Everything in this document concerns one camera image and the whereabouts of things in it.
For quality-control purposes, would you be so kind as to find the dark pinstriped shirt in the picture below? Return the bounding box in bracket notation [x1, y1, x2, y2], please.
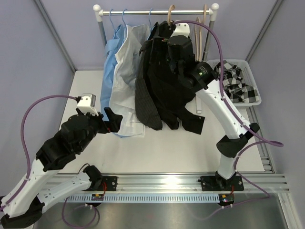
[135, 23, 163, 130]

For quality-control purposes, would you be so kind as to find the white slotted cable duct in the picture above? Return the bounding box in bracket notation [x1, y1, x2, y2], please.
[67, 194, 220, 203]

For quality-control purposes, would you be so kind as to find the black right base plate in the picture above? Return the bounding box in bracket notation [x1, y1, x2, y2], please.
[197, 176, 244, 191]

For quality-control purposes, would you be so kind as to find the aluminium mounting rail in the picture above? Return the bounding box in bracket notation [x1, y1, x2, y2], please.
[45, 173, 290, 193]

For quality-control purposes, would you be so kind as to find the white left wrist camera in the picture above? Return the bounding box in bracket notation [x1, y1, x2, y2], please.
[77, 94, 98, 115]

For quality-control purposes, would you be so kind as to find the wooden hanger of checkered shirt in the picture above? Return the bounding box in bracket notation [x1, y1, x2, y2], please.
[194, 4, 208, 62]

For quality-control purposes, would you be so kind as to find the light blue shirt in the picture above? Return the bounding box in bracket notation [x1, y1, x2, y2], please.
[100, 25, 125, 121]

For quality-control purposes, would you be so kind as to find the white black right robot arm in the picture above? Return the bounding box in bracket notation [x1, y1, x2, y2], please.
[150, 35, 260, 189]

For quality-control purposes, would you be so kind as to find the blue wire hanger right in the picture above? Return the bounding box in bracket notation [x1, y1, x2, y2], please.
[148, 8, 153, 31]

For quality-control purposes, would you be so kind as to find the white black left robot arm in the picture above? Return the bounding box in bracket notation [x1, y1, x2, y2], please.
[0, 107, 122, 229]

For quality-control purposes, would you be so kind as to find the black white checkered shirt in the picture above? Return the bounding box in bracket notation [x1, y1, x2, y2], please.
[223, 60, 259, 104]

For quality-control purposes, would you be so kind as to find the wooden hanger of black shirt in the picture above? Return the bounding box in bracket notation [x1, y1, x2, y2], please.
[167, 4, 175, 25]

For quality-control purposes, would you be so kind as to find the metal clothes rack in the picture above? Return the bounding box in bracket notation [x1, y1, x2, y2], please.
[93, 3, 219, 61]

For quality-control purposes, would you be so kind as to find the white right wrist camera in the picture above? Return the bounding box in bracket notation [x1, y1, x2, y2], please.
[171, 21, 190, 38]

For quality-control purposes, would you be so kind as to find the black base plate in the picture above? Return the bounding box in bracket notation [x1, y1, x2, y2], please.
[197, 176, 244, 191]
[95, 176, 118, 192]

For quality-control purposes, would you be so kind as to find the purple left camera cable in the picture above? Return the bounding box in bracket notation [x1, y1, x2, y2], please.
[0, 94, 81, 227]

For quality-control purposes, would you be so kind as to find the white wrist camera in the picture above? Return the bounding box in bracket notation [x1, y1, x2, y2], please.
[171, 21, 190, 38]
[77, 94, 98, 115]

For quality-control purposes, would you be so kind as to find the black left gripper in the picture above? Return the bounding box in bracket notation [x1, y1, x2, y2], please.
[77, 107, 122, 153]

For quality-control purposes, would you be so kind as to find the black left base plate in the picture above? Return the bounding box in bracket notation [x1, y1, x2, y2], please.
[95, 176, 118, 192]

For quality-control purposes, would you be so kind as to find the white plastic basket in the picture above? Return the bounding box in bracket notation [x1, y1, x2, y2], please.
[205, 59, 262, 108]

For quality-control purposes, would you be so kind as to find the blue wire hanger left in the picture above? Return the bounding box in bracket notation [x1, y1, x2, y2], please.
[109, 9, 116, 33]

